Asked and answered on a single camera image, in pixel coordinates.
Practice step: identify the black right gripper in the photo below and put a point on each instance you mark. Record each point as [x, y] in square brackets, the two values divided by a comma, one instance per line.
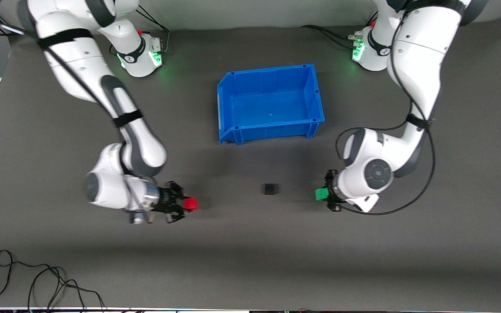
[166, 202]

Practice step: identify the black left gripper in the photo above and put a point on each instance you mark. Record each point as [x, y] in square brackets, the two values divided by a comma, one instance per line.
[331, 190]

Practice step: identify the small green cube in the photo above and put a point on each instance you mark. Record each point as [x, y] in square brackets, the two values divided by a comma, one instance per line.
[320, 194]

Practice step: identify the small red cube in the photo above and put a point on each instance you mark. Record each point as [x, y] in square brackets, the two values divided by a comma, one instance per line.
[192, 204]

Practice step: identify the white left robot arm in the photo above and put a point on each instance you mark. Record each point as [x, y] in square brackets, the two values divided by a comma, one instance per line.
[415, 56]

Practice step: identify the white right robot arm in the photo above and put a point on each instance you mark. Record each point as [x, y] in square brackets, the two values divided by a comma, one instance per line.
[141, 148]

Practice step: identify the small black cube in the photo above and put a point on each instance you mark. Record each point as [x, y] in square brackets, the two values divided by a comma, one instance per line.
[270, 189]

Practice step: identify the blue plastic storage bin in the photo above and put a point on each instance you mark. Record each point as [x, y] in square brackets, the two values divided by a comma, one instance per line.
[272, 104]

